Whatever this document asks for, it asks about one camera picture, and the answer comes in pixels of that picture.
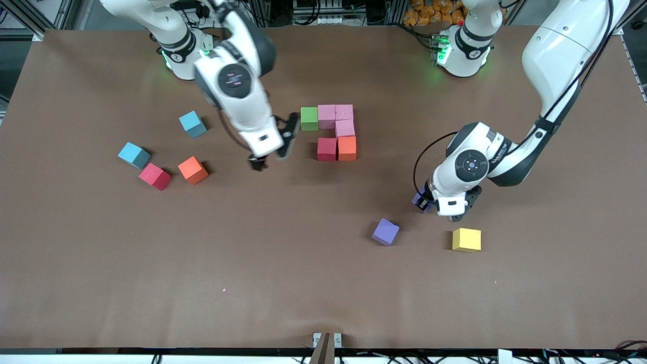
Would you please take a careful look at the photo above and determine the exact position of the purple foam block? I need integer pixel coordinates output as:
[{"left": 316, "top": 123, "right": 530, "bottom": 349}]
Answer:
[
  {"left": 411, "top": 187, "right": 435, "bottom": 214},
  {"left": 372, "top": 218, "right": 400, "bottom": 247}
]

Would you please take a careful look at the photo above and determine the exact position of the green foam block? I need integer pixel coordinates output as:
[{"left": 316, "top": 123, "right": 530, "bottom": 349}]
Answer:
[{"left": 300, "top": 107, "right": 319, "bottom": 132}]

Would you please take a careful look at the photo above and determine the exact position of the red foam block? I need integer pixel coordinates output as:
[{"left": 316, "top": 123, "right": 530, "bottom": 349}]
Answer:
[
  {"left": 138, "top": 162, "right": 172, "bottom": 192},
  {"left": 317, "top": 138, "right": 338, "bottom": 162}
]

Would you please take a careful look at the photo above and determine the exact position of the yellow foam block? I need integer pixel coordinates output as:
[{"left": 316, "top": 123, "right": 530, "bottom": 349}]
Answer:
[{"left": 451, "top": 227, "right": 482, "bottom": 253}]

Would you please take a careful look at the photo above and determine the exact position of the orange foam block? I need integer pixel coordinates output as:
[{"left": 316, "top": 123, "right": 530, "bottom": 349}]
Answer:
[
  {"left": 337, "top": 136, "right": 357, "bottom": 162},
  {"left": 177, "top": 156, "right": 209, "bottom": 186}
]

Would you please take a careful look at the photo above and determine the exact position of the blue foam block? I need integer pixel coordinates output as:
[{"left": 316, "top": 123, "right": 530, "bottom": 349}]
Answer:
[
  {"left": 178, "top": 110, "right": 208, "bottom": 139},
  {"left": 117, "top": 142, "right": 152, "bottom": 169}
]

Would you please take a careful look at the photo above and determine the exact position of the white ribbed device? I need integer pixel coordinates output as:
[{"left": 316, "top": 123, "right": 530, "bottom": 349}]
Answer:
[{"left": 292, "top": 0, "right": 345, "bottom": 26}]

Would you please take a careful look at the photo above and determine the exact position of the orange snack bag pile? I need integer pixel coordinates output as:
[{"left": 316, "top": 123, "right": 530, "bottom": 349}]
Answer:
[{"left": 403, "top": 0, "right": 468, "bottom": 27}]

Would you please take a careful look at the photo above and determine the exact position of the small metal bracket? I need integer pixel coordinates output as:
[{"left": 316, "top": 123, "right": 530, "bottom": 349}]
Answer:
[{"left": 312, "top": 332, "right": 343, "bottom": 348}]

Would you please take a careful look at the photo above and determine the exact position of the aluminium frame profile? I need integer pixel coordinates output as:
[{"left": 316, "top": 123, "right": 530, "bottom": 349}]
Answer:
[{"left": 10, "top": 0, "right": 76, "bottom": 42}]

